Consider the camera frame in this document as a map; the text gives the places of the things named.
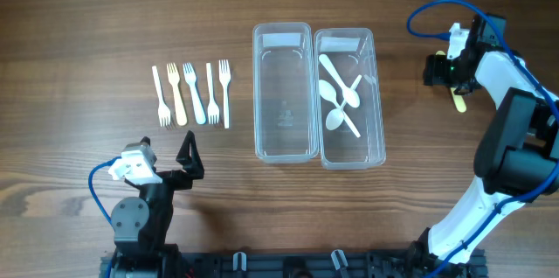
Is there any yellow green spoon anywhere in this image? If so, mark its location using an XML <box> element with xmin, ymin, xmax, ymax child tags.
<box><xmin>433</xmin><ymin>51</ymin><xmax>466</xmax><ymax>113</ymax></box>

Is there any white spoon wide handle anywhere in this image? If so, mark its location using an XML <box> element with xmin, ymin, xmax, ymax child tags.
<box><xmin>318</xmin><ymin>54</ymin><xmax>360</xmax><ymax>108</ymax></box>

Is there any white spoon thin handle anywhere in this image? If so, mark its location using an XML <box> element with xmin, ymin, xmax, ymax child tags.
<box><xmin>326</xmin><ymin>74</ymin><xmax>362</xmax><ymax>137</ymax></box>

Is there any white spoon bowl up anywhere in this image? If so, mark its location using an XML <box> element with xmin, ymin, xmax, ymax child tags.
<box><xmin>319</xmin><ymin>80</ymin><xmax>361</xmax><ymax>138</ymax></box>

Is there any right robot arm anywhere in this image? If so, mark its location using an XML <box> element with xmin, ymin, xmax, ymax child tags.
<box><xmin>406</xmin><ymin>15</ymin><xmax>558</xmax><ymax>276</ymax></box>

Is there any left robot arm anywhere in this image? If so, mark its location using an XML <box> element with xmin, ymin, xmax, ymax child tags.
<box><xmin>104</xmin><ymin>131</ymin><xmax>204</xmax><ymax>278</ymax></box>

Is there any left clear plastic container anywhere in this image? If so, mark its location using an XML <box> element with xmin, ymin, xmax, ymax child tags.
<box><xmin>253</xmin><ymin>22</ymin><xmax>319</xmax><ymax>163</ymax></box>

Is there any clear plastic container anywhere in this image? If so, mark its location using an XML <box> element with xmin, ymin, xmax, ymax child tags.
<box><xmin>253</xmin><ymin>22</ymin><xmax>319</xmax><ymax>163</ymax></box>
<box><xmin>314</xmin><ymin>28</ymin><xmax>386</xmax><ymax>170</ymax></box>

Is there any right clear plastic container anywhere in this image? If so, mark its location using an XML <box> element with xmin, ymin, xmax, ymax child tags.
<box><xmin>314</xmin><ymin>28</ymin><xmax>386</xmax><ymax>170</ymax></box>

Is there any white fork tines down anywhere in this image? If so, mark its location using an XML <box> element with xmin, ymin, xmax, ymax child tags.
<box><xmin>152</xmin><ymin>66</ymin><xmax>171</xmax><ymax>127</ymax></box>

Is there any small white fork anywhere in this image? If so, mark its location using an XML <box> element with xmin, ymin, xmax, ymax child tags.
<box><xmin>206</xmin><ymin>62</ymin><xmax>220</xmax><ymax>125</ymax></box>

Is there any cream yellow fork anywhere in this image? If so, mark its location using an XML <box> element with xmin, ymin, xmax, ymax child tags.
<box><xmin>166</xmin><ymin>63</ymin><xmax>188</xmax><ymax>126</ymax></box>

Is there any light blue fork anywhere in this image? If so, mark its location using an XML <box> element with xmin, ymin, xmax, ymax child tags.
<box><xmin>183</xmin><ymin>62</ymin><xmax>206</xmax><ymax>125</ymax></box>

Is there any slim white fork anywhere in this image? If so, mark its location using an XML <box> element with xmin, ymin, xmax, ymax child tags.
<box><xmin>218</xmin><ymin>59</ymin><xmax>231</xmax><ymax>129</ymax></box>

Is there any left blue cable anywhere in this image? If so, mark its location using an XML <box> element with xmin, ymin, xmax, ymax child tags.
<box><xmin>87</xmin><ymin>156</ymin><xmax>120</xmax><ymax>228</ymax></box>

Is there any blue cable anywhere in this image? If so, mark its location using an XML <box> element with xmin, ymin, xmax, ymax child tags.
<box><xmin>87</xmin><ymin>156</ymin><xmax>120</xmax><ymax>228</ymax></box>
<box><xmin>405</xmin><ymin>0</ymin><xmax>559</xmax><ymax>278</ymax></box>

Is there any right blue cable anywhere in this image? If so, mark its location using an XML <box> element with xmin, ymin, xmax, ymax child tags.
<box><xmin>405</xmin><ymin>0</ymin><xmax>559</xmax><ymax>278</ymax></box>

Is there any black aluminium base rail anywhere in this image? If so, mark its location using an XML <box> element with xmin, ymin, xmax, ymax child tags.
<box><xmin>99</xmin><ymin>249</ymin><xmax>487</xmax><ymax>278</ymax></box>

